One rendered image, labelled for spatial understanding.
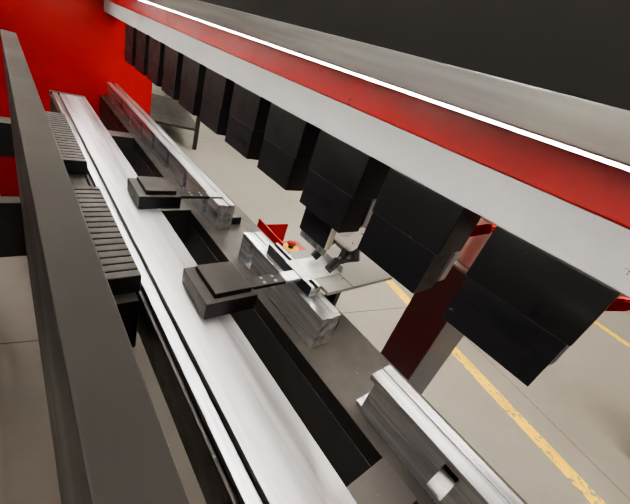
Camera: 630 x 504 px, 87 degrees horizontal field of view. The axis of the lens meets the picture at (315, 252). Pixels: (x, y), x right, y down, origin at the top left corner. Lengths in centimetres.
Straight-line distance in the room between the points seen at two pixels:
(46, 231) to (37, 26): 248
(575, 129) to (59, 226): 31
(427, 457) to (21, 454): 140
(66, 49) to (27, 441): 204
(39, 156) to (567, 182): 51
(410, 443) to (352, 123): 60
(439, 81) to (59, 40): 248
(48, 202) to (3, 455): 153
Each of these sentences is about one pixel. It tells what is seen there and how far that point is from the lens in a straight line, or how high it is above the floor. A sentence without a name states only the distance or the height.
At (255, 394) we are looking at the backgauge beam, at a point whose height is 98.
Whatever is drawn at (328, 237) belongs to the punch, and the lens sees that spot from 75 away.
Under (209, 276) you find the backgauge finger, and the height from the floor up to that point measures 103.
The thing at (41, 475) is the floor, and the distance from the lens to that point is 165.
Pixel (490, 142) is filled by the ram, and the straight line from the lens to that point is 53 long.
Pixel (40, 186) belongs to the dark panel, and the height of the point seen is 134.
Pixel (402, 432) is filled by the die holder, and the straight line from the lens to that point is 72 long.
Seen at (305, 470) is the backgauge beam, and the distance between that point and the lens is 54.
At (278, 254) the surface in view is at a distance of 89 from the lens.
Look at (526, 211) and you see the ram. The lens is 51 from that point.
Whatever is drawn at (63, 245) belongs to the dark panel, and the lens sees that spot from 19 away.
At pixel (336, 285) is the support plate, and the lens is 85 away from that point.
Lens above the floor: 144
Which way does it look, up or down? 28 degrees down
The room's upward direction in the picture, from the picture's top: 20 degrees clockwise
